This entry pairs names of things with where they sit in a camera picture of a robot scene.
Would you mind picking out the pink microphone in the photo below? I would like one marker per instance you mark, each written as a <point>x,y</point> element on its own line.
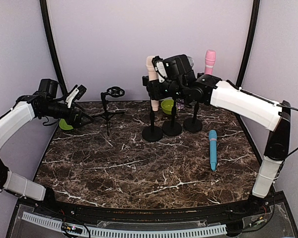
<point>210,59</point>

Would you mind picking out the black tripod mic stand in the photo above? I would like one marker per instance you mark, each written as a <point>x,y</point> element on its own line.
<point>113,92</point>

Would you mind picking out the white cable duct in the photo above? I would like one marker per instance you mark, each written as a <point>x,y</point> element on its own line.
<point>125,230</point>

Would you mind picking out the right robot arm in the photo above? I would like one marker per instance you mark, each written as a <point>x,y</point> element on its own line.
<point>211,90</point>

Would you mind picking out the black round-base stand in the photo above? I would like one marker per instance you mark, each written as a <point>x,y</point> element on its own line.
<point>172,127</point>
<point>194,119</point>
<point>151,133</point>

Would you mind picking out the black frame post left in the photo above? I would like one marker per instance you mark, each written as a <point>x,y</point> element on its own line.
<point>52,47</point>

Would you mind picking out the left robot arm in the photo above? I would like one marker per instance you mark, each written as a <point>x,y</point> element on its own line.
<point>41,104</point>

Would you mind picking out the green bowl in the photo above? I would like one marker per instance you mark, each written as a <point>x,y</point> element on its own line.
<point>167,106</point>

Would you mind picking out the black frame post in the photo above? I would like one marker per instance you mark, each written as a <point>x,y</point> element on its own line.
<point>249,43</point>
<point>52,47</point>

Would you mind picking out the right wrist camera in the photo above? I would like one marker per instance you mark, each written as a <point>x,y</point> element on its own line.
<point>172,68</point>

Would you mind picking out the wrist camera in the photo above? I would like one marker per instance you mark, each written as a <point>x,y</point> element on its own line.
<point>172,68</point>
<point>75,94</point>

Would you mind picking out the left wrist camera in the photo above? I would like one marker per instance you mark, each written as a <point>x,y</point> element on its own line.
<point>75,94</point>

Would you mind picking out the blue microphone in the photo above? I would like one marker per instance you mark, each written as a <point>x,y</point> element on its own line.
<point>213,149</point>

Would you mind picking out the black frame post right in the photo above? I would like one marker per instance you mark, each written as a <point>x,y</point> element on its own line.
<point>249,43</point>

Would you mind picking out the green plate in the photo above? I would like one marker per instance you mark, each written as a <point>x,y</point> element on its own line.
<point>64,126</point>

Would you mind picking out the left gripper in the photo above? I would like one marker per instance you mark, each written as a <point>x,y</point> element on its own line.
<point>75,122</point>

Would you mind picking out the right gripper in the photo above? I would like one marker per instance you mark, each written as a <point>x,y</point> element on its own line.
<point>155,92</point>

